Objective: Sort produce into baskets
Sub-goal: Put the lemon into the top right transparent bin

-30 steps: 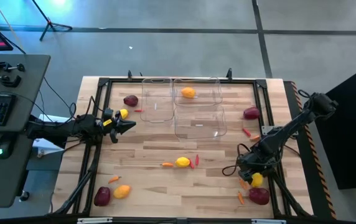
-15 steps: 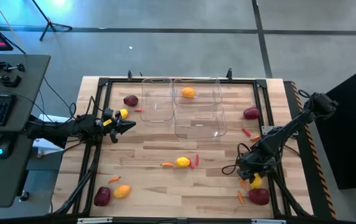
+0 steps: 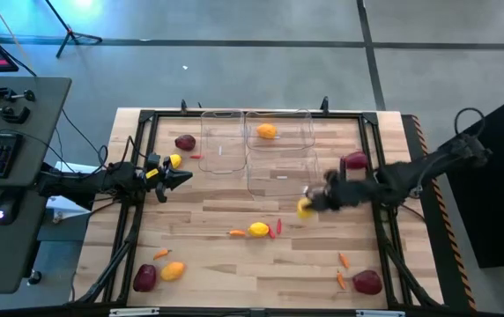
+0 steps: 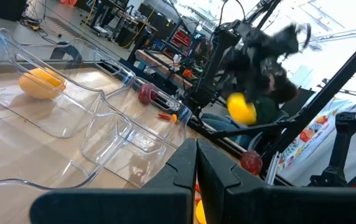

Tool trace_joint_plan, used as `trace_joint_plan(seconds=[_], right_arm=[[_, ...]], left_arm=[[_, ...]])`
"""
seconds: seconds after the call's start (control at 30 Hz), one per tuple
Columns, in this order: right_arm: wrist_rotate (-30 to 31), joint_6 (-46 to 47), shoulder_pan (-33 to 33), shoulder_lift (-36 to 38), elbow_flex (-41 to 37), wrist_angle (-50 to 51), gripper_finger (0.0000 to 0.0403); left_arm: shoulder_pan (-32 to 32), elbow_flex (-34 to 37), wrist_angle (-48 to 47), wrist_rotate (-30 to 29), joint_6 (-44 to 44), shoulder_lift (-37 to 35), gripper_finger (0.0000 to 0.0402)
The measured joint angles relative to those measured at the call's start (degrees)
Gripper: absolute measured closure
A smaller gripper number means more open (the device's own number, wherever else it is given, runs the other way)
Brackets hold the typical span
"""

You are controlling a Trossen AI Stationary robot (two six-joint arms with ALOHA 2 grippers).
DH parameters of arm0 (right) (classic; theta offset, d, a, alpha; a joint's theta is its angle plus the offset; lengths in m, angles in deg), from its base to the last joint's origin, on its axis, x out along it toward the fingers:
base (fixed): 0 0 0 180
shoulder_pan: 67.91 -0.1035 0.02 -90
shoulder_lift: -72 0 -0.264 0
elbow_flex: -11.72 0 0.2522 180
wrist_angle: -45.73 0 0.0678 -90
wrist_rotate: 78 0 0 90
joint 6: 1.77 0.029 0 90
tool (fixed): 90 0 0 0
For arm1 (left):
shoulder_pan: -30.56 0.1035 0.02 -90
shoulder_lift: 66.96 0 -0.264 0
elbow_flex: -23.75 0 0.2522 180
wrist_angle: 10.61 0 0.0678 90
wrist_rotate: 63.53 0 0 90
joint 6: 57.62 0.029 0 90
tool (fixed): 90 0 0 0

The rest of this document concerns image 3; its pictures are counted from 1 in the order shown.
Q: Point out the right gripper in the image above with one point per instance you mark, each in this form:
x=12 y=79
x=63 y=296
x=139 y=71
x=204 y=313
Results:
x=351 y=191

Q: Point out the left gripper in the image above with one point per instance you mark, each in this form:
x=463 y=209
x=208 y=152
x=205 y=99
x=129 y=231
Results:
x=153 y=178

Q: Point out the yellow lemon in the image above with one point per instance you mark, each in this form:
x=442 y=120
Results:
x=303 y=209
x=176 y=161
x=258 y=229

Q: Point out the dark red fruit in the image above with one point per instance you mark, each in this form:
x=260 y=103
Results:
x=367 y=282
x=357 y=161
x=145 y=278
x=185 y=142

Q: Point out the orange mango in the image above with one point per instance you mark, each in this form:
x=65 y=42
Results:
x=172 y=271
x=266 y=131

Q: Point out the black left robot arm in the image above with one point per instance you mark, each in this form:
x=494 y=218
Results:
x=80 y=187

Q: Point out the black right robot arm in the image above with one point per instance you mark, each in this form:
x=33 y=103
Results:
x=415 y=174

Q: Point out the clear plastic basket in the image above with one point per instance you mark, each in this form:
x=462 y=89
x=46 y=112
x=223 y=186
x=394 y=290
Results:
x=278 y=167
x=223 y=132
x=296 y=132

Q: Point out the black table clamp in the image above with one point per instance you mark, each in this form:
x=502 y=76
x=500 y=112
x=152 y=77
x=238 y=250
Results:
x=324 y=105
x=183 y=106

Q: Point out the white box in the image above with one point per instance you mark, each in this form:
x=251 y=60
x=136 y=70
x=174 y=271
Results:
x=62 y=207

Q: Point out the black yellow hazard edge strip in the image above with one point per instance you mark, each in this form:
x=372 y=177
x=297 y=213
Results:
x=440 y=200

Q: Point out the black computer mouse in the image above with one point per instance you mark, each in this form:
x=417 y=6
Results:
x=7 y=207

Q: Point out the black round knob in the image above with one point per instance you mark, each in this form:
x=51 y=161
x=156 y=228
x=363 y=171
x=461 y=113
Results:
x=34 y=277

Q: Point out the black C clamp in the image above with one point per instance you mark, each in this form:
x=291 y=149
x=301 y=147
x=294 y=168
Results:
x=1 y=93
x=12 y=115

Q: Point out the large black box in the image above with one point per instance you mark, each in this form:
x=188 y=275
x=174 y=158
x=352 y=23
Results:
x=494 y=198

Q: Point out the black tripod stand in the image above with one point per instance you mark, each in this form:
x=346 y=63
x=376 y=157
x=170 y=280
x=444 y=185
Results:
x=72 y=35

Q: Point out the black aluminium table frame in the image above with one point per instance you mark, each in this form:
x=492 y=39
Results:
x=172 y=113

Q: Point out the white metal bracket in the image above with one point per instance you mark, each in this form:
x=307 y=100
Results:
x=380 y=314
x=133 y=312

